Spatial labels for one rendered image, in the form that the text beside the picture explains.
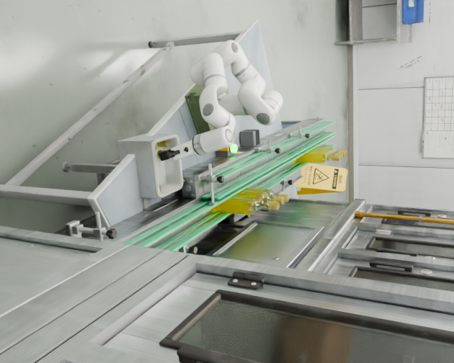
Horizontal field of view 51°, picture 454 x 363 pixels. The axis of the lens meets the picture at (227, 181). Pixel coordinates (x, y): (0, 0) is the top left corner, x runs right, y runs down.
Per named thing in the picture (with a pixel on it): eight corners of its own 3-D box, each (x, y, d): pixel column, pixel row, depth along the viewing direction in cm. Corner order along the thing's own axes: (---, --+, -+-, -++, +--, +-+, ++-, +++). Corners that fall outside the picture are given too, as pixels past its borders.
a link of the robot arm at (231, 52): (233, 73, 207) (211, 48, 203) (256, 56, 199) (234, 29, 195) (225, 88, 197) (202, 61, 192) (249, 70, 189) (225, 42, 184)
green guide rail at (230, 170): (200, 181, 197) (217, 182, 193) (199, 178, 197) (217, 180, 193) (324, 122, 346) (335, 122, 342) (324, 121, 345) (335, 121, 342)
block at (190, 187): (181, 199, 198) (195, 199, 195) (179, 176, 196) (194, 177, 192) (186, 196, 201) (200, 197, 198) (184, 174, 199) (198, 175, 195)
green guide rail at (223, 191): (202, 198, 199) (218, 199, 195) (201, 196, 198) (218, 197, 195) (324, 132, 347) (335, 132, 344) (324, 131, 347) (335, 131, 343)
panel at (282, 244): (130, 319, 146) (228, 342, 130) (129, 310, 146) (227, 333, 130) (253, 225, 223) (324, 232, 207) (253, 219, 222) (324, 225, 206)
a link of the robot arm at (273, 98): (254, 106, 218) (287, 105, 211) (244, 123, 209) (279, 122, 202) (248, 88, 212) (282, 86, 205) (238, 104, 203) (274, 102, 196)
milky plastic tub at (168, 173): (140, 197, 184) (158, 199, 180) (133, 140, 178) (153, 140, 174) (166, 186, 198) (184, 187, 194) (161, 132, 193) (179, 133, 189)
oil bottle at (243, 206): (210, 211, 206) (255, 215, 196) (209, 199, 205) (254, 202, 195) (216, 207, 211) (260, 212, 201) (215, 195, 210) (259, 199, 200)
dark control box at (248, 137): (239, 145, 257) (254, 146, 253) (238, 131, 255) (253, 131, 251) (246, 143, 264) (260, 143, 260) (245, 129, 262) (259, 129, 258)
